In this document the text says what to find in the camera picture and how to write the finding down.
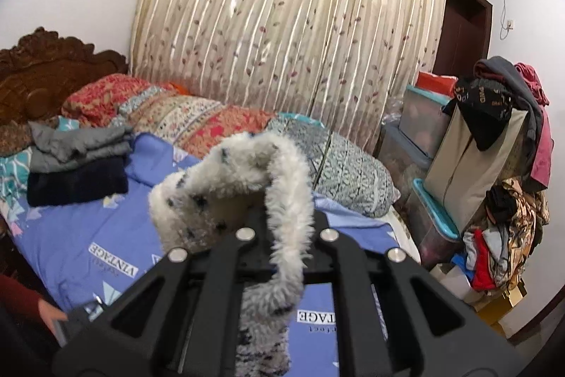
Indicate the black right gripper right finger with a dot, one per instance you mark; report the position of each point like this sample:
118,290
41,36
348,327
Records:
394,319

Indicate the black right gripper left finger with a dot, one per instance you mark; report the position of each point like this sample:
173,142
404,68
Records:
179,319

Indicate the white fluffy fleece garment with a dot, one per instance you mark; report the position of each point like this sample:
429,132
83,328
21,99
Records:
193,208

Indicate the pile of colourful clothes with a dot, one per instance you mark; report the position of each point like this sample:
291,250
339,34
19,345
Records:
496,249

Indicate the person's left hand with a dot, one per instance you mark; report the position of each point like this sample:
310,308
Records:
50,315

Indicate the clear bin with teal lid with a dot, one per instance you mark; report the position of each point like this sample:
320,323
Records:
436,236

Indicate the blue patterned duvet cover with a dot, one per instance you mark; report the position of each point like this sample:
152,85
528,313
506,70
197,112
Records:
100,248

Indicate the grey-green patterned pillow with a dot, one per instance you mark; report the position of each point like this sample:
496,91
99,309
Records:
339,169

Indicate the grey plastic storage box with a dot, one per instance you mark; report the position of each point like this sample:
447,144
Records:
411,142

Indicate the folded dark navy garment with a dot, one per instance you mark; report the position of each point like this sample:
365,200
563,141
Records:
90,182

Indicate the red floral patchwork quilt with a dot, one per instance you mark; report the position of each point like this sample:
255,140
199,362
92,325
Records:
192,123

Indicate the teal white patterned sheet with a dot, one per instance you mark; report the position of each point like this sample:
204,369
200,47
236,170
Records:
16,142

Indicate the pink hanging garment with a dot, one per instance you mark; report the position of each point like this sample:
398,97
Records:
540,174

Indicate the folded grey quilted jacket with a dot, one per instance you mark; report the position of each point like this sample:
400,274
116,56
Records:
55,151

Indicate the black garment on bag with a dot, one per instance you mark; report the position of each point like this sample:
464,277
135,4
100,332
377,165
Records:
486,107

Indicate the carved brown wooden headboard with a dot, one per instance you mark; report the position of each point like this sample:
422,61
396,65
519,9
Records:
43,69

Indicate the dark brown wooden door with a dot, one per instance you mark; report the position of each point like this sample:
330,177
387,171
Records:
465,37

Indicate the beige leaf-print curtain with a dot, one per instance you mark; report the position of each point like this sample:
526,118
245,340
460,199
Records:
342,62

